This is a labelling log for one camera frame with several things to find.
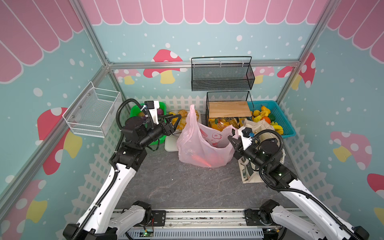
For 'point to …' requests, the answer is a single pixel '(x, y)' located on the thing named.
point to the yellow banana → (278, 128)
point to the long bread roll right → (197, 115)
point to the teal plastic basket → (280, 119)
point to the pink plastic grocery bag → (201, 146)
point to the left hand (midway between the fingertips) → (177, 119)
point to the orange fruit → (267, 119)
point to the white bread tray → (171, 141)
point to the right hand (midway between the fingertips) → (229, 136)
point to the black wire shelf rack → (227, 104)
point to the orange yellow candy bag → (218, 124)
